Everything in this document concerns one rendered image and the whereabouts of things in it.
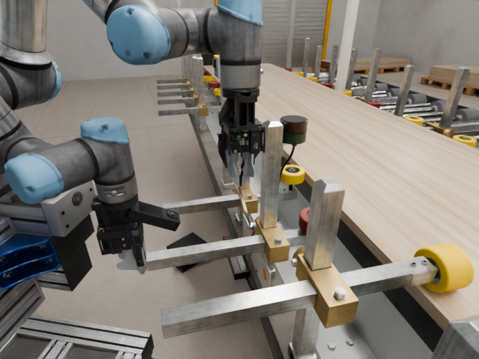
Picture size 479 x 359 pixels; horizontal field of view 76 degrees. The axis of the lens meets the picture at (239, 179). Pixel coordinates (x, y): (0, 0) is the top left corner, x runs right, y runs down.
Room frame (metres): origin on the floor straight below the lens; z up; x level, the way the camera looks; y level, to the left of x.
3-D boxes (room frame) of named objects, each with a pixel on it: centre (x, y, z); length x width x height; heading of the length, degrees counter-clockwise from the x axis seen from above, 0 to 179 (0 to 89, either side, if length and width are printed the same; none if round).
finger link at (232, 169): (0.57, 0.01, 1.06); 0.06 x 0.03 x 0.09; 13
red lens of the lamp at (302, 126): (0.65, -0.12, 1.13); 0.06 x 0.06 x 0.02
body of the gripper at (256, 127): (0.58, 0.00, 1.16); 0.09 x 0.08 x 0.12; 13
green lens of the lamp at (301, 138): (0.65, -0.12, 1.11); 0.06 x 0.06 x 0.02
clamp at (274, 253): (0.62, -0.08, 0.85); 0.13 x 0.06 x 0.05; 14
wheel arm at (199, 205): (0.83, 0.02, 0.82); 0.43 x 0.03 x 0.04; 104
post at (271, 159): (0.64, -0.07, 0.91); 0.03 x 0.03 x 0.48; 14
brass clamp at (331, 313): (0.37, -0.14, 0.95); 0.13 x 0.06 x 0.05; 14
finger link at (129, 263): (0.50, 0.24, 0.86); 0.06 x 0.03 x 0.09; 104
